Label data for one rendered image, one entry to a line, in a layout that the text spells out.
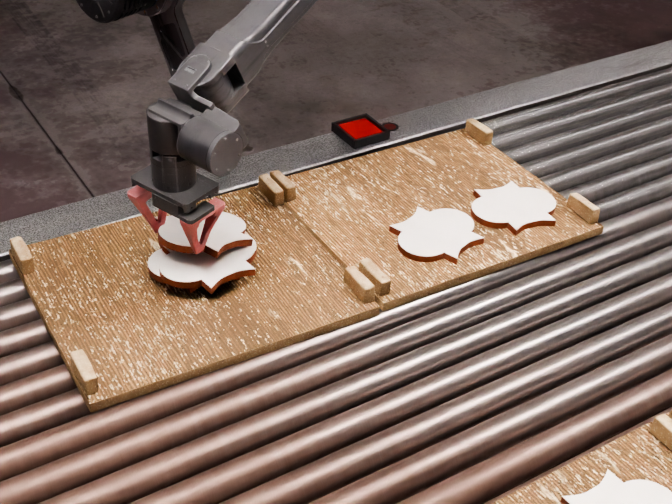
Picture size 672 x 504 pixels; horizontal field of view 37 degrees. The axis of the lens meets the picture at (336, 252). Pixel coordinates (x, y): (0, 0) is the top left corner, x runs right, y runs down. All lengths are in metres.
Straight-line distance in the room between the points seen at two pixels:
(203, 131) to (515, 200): 0.59
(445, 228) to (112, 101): 2.53
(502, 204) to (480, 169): 0.13
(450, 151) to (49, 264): 0.70
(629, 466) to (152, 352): 0.59
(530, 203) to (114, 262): 0.64
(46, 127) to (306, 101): 0.97
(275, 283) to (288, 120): 2.38
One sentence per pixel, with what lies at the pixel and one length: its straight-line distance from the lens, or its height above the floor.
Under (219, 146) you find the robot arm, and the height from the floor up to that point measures 1.19.
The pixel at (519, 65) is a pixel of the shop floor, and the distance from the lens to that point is 4.33.
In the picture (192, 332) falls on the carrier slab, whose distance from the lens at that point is 1.33.
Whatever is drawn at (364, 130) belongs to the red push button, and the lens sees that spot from 1.79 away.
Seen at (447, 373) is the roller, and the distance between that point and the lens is 1.31.
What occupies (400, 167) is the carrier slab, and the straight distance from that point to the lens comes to 1.68.
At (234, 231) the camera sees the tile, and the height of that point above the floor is 0.99.
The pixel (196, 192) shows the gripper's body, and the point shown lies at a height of 1.10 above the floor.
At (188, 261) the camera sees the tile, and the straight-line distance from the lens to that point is 1.39.
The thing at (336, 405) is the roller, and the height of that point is 0.91.
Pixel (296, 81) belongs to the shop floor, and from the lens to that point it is 4.04.
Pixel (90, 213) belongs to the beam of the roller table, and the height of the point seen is 0.91.
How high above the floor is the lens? 1.80
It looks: 36 degrees down
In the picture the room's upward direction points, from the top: 3 degrees clockwise
